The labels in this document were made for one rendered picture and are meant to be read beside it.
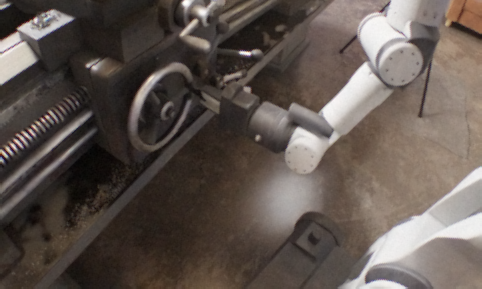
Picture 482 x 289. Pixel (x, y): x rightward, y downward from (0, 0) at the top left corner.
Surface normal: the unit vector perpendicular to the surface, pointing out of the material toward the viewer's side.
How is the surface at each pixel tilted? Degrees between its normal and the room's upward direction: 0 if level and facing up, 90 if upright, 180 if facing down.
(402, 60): 85
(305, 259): 0
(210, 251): 0
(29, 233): 0
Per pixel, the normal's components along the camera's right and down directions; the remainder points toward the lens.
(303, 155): -0.46, 0.34
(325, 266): 0.09, -0.69
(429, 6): -0.02, 0.66
